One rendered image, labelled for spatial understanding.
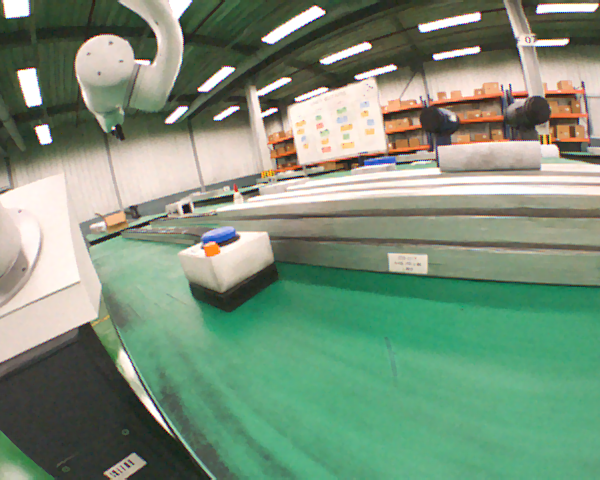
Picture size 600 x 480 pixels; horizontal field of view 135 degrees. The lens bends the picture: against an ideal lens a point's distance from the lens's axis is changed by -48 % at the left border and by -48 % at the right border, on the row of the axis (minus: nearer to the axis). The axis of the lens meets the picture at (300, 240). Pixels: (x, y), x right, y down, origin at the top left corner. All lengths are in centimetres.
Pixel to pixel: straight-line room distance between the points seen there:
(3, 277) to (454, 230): 54
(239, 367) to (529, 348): 20
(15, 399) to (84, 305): 18
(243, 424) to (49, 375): 32
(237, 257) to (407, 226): 17
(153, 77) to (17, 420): 53
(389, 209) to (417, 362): 15
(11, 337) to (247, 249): 36
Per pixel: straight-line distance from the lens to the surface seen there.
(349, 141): 349
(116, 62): 40
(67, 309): 39
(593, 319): 24
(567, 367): 19
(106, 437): 48
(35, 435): 48
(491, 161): 41
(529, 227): 24
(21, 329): 42
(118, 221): 248
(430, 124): 58
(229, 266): 24
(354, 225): 25
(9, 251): 43
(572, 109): 1079
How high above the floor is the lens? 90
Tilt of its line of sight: 17 degrees down
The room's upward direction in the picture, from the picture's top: 11 degrees counter-clockwise
